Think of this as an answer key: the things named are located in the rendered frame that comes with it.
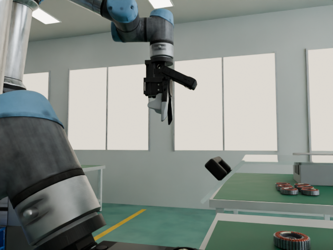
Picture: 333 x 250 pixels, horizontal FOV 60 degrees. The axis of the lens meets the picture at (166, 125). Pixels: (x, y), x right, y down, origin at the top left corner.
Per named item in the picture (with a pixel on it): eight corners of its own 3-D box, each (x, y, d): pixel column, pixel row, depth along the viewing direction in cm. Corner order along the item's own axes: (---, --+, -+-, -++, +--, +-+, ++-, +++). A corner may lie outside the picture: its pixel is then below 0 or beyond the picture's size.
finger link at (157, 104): (146, 121, 83) (149, 98, 89) (166, 121, 82) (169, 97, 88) (144, 114, 80) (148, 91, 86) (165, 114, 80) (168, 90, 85)
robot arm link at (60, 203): (98, 171, 33) (51, 180, 25) (116, 208, 32) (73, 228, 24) (49, 202, 35) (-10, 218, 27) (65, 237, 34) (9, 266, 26)
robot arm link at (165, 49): (175, 49, 94) (171, 40, 86) (175, 63, 94) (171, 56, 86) (152, 51, 95) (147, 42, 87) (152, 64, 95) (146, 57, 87)
